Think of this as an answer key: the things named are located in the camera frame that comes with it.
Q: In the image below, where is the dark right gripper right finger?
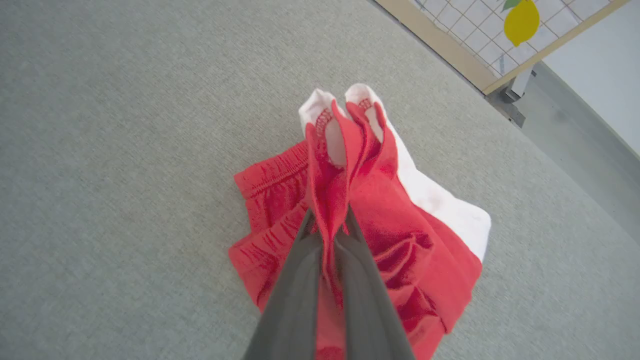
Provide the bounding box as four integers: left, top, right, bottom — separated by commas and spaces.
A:
334, 204, 417, 360

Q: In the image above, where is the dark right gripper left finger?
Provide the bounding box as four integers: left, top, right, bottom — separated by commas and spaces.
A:
242, 209, 324, 360

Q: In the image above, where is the red and white garment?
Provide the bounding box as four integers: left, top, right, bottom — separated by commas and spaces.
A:
228, 83, 493, 360

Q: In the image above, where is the grey fabric sofa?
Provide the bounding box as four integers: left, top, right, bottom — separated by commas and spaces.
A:
0, 0, 640, 360

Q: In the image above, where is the grey metal screen stand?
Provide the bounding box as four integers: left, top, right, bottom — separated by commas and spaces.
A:
484, 66, 539, 129

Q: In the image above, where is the wood framed grid screen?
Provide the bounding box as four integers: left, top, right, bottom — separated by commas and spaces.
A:
374, 0, 632, 96

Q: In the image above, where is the yellow lemon decoration near frame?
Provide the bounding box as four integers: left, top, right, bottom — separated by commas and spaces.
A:
501, 0, 541, 48

